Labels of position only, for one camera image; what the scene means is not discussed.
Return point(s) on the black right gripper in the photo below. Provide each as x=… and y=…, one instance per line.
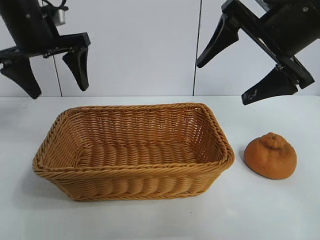
x=290, y=30

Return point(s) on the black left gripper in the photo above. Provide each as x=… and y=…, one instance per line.
x=27, y=30

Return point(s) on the bumpy orange fruit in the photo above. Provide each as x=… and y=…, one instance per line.
x=270, y=160

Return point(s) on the woven wicker basket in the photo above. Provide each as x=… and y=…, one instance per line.
x=140, y=180

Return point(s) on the silver cylindrical connector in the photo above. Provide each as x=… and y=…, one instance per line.
x=60, y=17

